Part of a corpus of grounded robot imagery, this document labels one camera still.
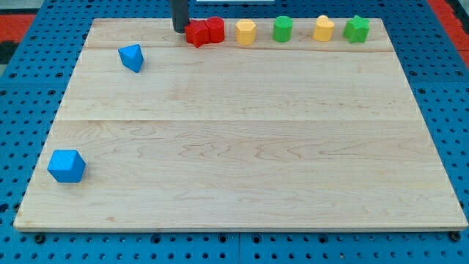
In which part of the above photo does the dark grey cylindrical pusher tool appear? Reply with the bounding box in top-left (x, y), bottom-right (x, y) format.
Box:
top-left (169, 0), bottom-right (190, 34)

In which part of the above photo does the blue triangle block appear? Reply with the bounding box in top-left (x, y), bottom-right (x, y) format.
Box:
top-left (118, 44), bottom-right (144, 73)

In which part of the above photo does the red star block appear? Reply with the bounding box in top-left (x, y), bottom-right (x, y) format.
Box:
top-left (185, 19), bottom-right (210, 48)

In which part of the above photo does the red cylinder block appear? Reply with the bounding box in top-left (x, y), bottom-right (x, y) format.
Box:
top-left (205, 16), bottom-right (225, 43)

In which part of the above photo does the yellow hexagon block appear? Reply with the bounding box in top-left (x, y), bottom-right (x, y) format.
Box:
top-left (235, 19), bottom-right (256, 45)

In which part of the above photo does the green cylinder block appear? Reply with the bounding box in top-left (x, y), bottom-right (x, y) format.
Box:
top-left (273, 15), bottom-right (293, 43)

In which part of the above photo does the yellow heart block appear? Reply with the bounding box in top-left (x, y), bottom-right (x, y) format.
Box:
top-left (313, 15), bottom-right (335, 42)

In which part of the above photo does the light wooden board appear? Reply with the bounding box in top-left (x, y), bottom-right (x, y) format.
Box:
top-left (14, 18), bottom-right (468, 232)

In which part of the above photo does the green star block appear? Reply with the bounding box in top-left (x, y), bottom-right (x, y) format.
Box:
top-left (343, 15), bottom-right (370, 43)

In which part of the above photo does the blue cube block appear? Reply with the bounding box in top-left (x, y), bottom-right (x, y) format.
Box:
top-left (47, 150), bottom-right (86, 183)

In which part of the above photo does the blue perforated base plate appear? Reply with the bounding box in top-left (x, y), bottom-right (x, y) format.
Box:
top-left (1, 1), bottom-right (468, 263)

